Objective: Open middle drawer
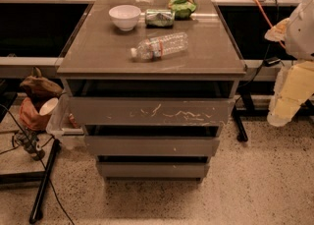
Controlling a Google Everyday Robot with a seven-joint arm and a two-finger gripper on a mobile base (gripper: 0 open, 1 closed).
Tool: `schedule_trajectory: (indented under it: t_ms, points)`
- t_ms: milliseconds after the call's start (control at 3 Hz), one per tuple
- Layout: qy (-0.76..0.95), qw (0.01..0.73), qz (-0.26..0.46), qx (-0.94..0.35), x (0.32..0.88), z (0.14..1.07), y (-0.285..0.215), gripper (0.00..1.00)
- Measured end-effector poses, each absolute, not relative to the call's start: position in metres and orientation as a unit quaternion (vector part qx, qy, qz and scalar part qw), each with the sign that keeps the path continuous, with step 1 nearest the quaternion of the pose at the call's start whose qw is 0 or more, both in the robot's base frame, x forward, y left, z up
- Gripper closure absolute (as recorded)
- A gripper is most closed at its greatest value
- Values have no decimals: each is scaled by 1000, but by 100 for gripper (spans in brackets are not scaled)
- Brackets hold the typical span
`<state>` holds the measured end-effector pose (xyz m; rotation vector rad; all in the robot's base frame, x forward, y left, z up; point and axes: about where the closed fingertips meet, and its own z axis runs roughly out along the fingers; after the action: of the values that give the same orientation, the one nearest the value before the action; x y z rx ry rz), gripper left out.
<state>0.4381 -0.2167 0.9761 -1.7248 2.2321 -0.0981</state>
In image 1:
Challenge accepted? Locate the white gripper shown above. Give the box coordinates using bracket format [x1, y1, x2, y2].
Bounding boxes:
[264, 18, 314, 128]

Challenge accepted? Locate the grey drawer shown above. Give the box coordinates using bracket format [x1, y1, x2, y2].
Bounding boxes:
[70, 97, 235, 126]
[84, 136, 219, 156]
[96, 162, 209, 178]

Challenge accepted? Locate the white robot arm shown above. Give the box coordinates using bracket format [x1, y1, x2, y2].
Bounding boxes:
[265, 0, 314, 127]

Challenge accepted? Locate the grey drawer cabinet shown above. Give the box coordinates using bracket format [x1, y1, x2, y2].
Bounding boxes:
[58, 0, 246, 180]

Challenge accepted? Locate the grey bottom drawer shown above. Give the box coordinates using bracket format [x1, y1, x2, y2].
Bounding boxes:
[96, 162, 209, 178]

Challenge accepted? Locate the grey top drawer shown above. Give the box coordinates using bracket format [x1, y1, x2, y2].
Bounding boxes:
[70, 97, 235, 126]

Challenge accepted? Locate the black power adapter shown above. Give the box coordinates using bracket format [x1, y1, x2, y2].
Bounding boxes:
[263, 57, 281, 67]

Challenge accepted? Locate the green chip bag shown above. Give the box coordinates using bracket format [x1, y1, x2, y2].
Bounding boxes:
[168, 0, 197, 20]

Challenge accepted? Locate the clear plastic water bottle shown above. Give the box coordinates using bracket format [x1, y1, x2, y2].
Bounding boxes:
[131, 32, 188, 61]

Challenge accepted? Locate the green soda can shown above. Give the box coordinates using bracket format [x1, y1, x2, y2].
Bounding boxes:
[145, 9, 175, 28]

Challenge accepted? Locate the white ceramic bowl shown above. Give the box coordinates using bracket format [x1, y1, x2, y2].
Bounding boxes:
[109, 5, 141, 31]

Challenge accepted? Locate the clear plastic bin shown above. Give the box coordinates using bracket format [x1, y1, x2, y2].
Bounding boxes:
[46, 94, 84, 149]

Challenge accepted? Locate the white cup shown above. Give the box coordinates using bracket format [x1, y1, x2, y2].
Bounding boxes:
[39, 97, 59, 116]

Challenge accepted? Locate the brown cloth bag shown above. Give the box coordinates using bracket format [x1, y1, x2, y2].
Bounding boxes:
[20, 67, 63, 99]

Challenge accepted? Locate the orange cloth bag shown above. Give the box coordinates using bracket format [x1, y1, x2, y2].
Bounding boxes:
[19, 97, 50, 131]

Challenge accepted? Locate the small grey device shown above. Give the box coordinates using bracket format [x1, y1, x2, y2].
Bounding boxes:
[14, 130, 45, 161]

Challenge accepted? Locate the black stand leg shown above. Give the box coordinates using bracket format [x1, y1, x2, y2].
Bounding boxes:
[28, 140, 61, 225]

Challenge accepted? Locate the orange cable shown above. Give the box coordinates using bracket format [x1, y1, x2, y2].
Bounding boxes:
[247, 0, 287, 50]

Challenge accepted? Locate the black table frame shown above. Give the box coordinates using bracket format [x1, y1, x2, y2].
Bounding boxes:
[231, 81, 314, 143]

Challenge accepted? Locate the black floor cable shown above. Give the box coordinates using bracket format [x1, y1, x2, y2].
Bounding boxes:
[0, 103, 76, 225]

